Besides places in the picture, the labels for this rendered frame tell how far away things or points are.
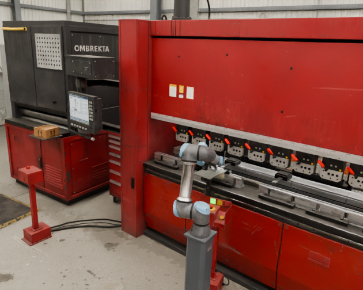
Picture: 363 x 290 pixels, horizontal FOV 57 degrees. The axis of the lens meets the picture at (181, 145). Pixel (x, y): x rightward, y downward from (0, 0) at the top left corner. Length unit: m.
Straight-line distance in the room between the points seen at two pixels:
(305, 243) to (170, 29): 2.17
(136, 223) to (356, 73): 2.58
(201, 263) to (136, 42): 2.03
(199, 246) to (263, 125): 1.08
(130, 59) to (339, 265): 2.49
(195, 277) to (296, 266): 0.83
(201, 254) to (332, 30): 1.78
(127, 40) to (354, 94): 2.04
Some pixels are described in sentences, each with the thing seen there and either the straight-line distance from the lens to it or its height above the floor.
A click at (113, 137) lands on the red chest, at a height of 0.95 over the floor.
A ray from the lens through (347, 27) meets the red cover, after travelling 2.54.
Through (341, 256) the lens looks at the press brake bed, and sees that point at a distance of 2.79.
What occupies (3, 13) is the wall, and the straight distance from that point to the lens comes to 9.34.
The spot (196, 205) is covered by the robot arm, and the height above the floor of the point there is 1.00.
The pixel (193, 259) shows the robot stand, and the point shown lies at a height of 0.59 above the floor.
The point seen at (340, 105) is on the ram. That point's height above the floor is 1.73.
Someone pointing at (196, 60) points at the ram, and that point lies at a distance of 3.09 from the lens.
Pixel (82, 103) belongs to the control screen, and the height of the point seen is 1.51.
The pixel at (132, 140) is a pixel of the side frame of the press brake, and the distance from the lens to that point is 3.47.
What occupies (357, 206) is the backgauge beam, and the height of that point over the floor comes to 0.92.
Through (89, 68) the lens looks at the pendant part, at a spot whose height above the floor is 1.84.
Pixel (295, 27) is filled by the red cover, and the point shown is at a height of 2.24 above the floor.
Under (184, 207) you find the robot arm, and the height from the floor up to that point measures 0.98.
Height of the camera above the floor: 2.08
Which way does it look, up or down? 17 degrees down
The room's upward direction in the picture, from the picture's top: 2 degrees clockwise
